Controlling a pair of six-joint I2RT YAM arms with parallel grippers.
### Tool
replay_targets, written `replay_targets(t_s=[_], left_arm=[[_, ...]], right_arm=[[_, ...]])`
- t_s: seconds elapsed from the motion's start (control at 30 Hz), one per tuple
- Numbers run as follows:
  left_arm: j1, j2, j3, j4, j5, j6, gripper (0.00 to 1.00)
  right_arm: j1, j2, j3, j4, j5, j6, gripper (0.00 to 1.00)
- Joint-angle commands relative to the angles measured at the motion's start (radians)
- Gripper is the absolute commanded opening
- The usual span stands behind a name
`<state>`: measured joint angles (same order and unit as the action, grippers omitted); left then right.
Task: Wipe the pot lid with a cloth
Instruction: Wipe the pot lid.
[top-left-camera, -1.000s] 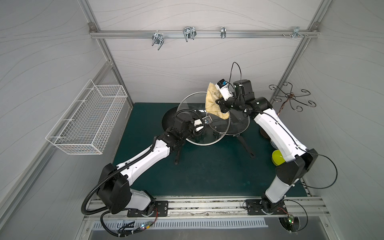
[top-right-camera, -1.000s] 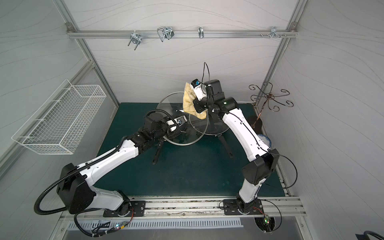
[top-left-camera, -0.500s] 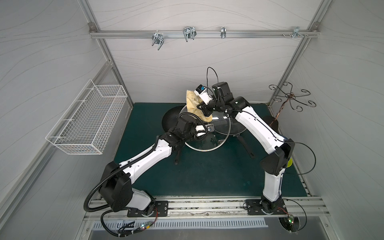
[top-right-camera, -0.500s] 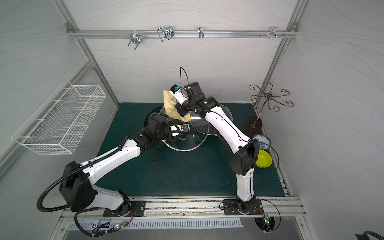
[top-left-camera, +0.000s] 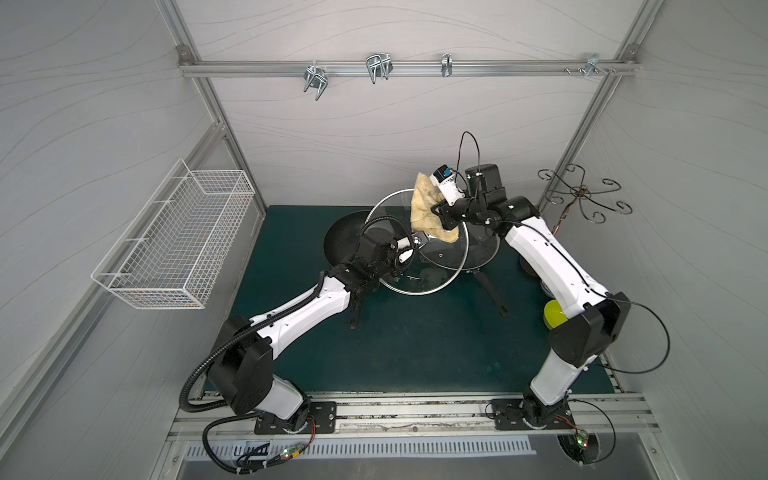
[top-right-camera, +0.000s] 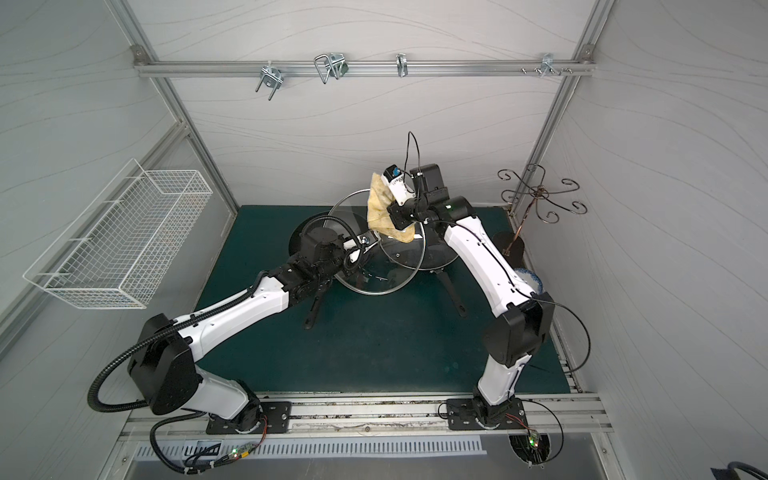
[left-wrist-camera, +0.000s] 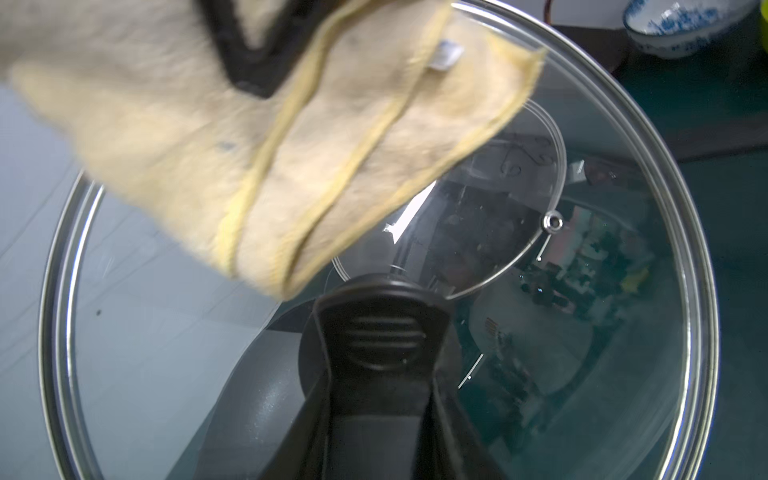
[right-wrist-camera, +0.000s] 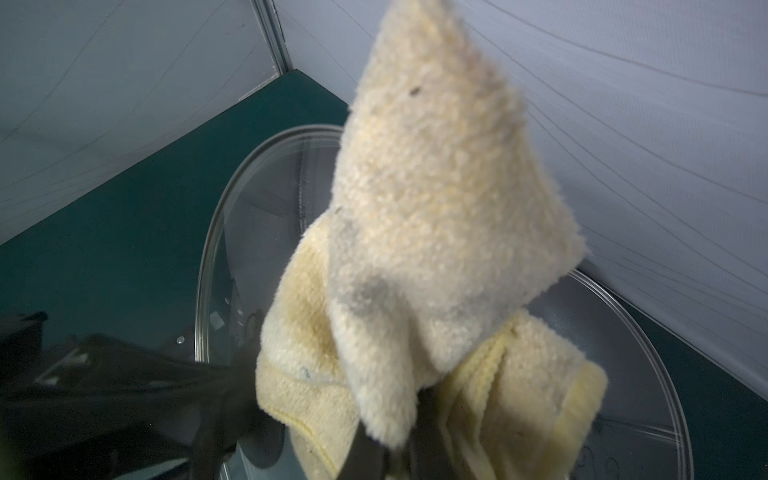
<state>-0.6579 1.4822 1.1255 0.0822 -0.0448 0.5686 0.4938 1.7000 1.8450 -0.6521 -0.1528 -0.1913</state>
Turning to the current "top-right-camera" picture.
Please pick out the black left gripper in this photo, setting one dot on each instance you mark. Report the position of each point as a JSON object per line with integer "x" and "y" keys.
{"x": 346, "y": 255}

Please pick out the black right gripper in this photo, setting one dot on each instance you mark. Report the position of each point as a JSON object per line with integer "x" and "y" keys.
{"x": 399, "y": 217}

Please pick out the yellow cleaning cloth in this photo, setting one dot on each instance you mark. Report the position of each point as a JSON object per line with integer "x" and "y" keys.
{"x": 378, "y": 218}

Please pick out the glass pot lid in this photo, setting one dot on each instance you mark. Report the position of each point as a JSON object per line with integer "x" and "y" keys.
{"x": 426, "y": 252}
{"x": 377, "y": 274}

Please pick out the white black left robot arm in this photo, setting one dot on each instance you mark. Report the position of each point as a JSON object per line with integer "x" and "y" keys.
{"x": 166, "y": 368}

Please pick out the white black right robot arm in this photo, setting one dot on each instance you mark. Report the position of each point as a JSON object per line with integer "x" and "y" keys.
{"x": 522, "y": 316}

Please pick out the left black frying pan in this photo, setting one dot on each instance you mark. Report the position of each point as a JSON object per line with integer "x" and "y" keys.
{"x": 293, "y": 247}

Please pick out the black frying pan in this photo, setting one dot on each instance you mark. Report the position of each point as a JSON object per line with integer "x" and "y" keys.
{"x": 293, "y": 247}
{"x": 448, "y": 285}

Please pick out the right black frying pan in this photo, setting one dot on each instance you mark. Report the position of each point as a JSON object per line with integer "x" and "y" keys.
{"x": 448, "y": 285}

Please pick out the black base copper hook stand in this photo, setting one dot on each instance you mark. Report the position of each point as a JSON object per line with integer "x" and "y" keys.
{"x": 532, "y": 197}

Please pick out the blue white ceramic bowl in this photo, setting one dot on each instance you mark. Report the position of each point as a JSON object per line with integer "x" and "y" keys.
{"x": 531, "y": 279}

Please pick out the metal u-bolt clamp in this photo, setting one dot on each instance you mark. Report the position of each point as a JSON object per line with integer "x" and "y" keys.
{"x": 331, "y": 65}
{"x": 270, "y": 79}

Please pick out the right metal bolt clamp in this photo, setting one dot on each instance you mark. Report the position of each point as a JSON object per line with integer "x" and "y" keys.
{"x": 547, "y": 67}

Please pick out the left metal u-bolt clamp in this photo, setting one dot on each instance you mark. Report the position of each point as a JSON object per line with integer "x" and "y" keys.
{"x": 270, "y": 79}

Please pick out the white vent grille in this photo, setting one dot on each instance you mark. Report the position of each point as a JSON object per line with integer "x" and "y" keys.
{"x": 334, "y": 447}

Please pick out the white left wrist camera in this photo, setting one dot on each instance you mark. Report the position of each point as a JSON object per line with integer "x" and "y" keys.
{"x": 356, "y": 249}

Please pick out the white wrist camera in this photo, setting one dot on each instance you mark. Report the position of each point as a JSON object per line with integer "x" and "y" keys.
{"x": 356, "y": 249}
{"x": 397, "y": 181}

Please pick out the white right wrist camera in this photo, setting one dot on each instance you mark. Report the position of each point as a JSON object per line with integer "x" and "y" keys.
{"x": 397, "y": 181}

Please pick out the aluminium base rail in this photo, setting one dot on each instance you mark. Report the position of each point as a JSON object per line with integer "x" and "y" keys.
{"x": 416, "y": 414}

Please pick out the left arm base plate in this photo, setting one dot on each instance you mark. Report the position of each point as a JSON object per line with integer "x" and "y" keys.
{"x": 271, "y": 417}

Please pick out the white wire basket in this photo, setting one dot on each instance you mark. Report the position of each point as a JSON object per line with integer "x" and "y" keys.
{"x": 116, "y": 252}

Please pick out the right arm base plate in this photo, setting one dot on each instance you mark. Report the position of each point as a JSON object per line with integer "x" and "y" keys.
{"x": 474, "y": 414}

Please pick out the horizontal aluminium rail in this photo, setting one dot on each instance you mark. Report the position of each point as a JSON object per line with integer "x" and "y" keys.
{"x": 357, "y": 68}

